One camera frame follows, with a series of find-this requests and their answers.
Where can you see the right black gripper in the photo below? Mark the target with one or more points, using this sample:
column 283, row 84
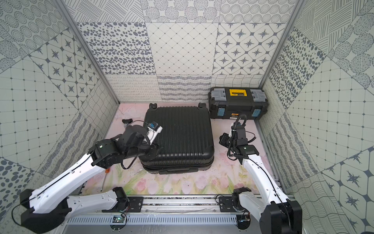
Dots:
column 225, row 137

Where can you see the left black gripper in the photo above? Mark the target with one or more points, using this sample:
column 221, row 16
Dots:
column 150, row 147

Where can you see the black ribbed hard-shell suitcase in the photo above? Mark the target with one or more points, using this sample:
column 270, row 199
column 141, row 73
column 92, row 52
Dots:
column 186, row 141

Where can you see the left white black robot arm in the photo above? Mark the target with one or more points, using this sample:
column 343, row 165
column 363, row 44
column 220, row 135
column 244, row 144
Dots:
column 49, row 206

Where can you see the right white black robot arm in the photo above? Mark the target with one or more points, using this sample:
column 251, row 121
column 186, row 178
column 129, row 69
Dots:
column 274, row 210

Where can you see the small black metal clip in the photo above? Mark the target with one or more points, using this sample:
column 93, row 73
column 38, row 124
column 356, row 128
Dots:
column 127, row 122

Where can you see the black toolbox yellow label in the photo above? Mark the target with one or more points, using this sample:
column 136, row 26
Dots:
column 231, row 102

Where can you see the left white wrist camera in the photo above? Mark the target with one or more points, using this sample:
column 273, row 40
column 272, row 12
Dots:
column 153, row 130

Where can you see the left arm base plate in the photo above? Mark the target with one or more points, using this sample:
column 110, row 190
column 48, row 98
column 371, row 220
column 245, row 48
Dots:
column 130, row 204

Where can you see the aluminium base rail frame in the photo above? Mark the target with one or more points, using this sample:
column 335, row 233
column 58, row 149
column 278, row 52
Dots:
column 181, row 201

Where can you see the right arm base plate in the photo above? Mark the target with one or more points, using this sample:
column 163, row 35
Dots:
column 232, row 204

